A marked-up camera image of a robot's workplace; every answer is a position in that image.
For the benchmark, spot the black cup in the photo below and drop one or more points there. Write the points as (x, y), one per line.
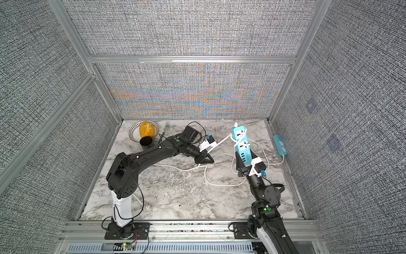
(146, 142)

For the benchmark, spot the teal power strip with sockets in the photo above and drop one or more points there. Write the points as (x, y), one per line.
(241, 143)

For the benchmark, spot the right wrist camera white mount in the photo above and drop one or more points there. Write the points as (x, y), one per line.
(258, 167)

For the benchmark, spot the white slotted cable duct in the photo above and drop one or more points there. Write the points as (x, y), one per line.
(162, 248)

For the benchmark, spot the aluminium front rail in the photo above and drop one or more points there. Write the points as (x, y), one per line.
(186, 231)

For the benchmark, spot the white patterned bowl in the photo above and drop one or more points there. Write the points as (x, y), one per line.
(134, 131)

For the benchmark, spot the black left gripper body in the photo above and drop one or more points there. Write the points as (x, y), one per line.
(193, 151)

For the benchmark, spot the teal power strip at wall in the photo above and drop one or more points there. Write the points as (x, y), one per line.
(280, 145)

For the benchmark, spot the orange bread in bowl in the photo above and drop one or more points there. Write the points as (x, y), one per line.
(146, 129)

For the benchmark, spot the green handled fork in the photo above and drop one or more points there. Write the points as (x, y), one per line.
(162, 135)

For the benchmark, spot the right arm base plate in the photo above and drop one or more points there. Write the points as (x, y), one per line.
(242, 230)

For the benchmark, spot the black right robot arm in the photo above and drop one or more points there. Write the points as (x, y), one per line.
(265, 222)

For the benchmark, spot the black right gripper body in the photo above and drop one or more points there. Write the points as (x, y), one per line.
(245, 175)

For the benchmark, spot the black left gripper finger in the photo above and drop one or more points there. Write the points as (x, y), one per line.
(205, 154)
(204, 161)

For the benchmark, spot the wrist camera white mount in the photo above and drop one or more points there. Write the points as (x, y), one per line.
(258, 167)
(208, 142)

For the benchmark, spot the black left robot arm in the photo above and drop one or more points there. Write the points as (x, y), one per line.
(124, 173)

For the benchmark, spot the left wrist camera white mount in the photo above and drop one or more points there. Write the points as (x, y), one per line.
(208, 142)

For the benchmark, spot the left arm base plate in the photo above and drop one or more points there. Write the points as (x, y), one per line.
(131, 231)

